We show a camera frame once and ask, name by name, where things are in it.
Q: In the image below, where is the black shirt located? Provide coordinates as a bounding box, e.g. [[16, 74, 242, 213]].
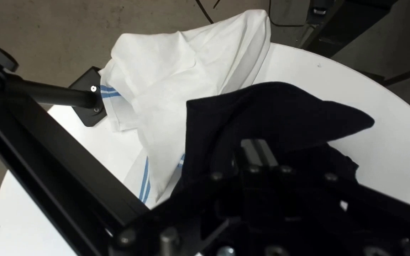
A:
[[143, 81, 410, 256]]

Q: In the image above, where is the white cloth with blue stripes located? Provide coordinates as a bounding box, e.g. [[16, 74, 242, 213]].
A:
[[99, 8, 274, 209]]

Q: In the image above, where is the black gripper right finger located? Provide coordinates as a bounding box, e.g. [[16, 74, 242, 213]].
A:
[[261, 139, 282, 175]]

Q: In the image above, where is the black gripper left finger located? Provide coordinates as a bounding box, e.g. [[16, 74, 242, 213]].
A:
[[237, 138, 262, 175]]

